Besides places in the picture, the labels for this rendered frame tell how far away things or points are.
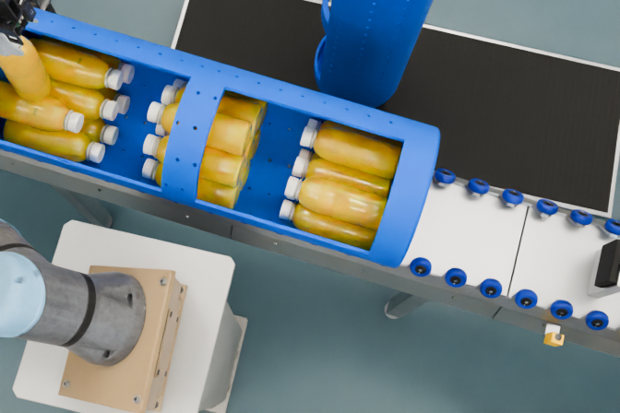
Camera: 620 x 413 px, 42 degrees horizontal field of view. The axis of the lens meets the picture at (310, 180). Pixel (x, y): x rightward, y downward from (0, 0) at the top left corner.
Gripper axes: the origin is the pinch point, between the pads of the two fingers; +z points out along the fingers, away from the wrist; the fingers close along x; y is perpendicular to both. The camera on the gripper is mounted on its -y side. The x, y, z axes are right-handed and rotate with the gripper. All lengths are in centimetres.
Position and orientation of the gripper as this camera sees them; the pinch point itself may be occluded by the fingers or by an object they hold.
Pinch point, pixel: (7, 38)
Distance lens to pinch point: 147.9
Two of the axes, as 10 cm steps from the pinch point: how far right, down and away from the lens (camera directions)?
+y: 9.6, 2.9, -0.5
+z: -0.3, 2.7, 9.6
